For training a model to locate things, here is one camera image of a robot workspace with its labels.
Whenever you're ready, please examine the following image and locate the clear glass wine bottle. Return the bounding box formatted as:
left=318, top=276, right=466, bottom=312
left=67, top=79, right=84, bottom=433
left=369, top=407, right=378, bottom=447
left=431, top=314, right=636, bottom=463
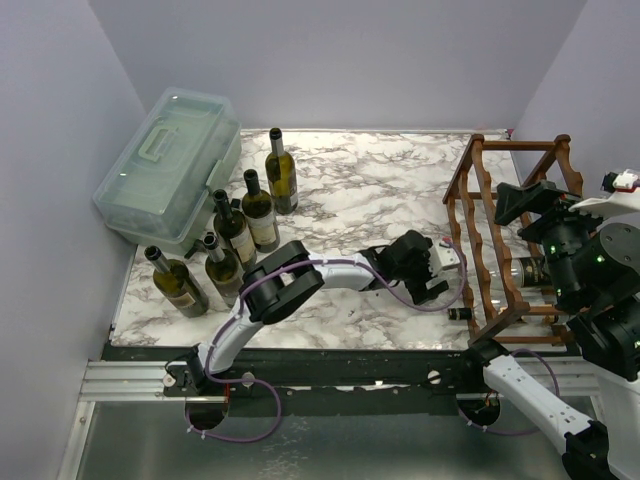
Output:
left=510, top=256, right=552, bottom=289

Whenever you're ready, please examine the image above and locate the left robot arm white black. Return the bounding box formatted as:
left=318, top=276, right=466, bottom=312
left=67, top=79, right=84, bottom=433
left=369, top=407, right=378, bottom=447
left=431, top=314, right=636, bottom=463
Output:
left=187, top=230, right=461, bottom=395

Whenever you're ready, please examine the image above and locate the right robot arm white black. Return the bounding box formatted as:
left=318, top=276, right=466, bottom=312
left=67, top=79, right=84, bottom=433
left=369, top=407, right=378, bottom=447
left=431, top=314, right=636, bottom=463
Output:
left=459, top=180, right=639, bottom=479

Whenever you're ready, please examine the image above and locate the brown wooden wine rack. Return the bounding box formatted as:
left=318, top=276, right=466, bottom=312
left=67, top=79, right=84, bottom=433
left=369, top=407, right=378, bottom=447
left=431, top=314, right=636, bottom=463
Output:
left=442, top=133, right=583, bottom=346

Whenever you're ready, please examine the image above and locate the green bottle white label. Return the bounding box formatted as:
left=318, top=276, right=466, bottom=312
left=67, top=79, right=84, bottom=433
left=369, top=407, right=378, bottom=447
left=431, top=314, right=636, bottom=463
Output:
left=241, top=169, right=280, bottom=253

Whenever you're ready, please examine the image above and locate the rear green wine bottle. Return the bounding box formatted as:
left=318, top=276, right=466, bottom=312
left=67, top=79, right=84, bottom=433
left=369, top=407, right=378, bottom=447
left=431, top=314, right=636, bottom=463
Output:
left=265, top=128, right=298, bottom=215

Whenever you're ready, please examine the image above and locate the green wine bottle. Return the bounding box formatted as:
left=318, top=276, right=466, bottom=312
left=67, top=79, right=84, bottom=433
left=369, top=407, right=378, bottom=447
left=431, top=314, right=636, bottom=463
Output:
left=203, top=232, right=244, bottom=307
left=144, top=245, right=209, bottom=318
left=265, top=128, right=298, bottom=215

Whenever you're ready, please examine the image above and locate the front green wine bottle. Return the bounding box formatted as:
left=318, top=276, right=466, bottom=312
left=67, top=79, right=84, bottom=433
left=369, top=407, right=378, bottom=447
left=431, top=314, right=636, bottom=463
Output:
left=203, top=232, right=244, bottom=307

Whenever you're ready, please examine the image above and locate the dark green bottle middle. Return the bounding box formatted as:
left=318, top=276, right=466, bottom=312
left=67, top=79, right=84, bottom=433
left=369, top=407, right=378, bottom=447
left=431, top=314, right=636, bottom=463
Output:
left=213, top=189, right=257, bottom=270

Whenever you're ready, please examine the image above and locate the leftmost green wine bottle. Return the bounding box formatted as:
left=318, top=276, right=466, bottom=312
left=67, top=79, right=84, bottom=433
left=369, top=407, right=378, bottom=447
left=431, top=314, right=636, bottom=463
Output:
left=144, top=245, right=209, bottom=318

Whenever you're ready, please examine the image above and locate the translucent plastic storage box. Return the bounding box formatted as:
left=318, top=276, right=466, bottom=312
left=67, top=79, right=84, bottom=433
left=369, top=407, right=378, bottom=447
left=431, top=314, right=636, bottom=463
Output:
left=93, top=88, right=242, bottom=256

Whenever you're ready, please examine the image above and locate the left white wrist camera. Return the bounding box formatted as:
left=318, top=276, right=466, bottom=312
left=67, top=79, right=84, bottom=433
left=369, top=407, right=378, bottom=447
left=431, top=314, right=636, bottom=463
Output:
left=429, top=240, right=461, bottom=276

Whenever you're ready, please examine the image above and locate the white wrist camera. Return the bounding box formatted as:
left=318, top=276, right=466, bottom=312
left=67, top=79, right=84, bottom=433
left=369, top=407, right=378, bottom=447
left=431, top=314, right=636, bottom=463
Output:
left=429, top=240, right=461, bottom=276
left=569, top=169, right=639, bottom=219

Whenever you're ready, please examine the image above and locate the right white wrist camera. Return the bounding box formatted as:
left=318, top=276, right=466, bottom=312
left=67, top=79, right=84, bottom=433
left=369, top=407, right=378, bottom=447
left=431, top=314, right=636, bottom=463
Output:
left=569, top=169, right=639, bottom=219

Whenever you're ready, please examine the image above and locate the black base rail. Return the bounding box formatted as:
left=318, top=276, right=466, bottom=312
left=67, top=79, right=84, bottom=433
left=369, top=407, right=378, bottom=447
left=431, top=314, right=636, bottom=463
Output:
left=101, top=344, right=501, bottom=426

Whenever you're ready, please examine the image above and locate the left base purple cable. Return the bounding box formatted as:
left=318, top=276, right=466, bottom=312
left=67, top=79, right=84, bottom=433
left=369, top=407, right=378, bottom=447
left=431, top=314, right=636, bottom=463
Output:
left=185, top=374, right=283, bottom=442

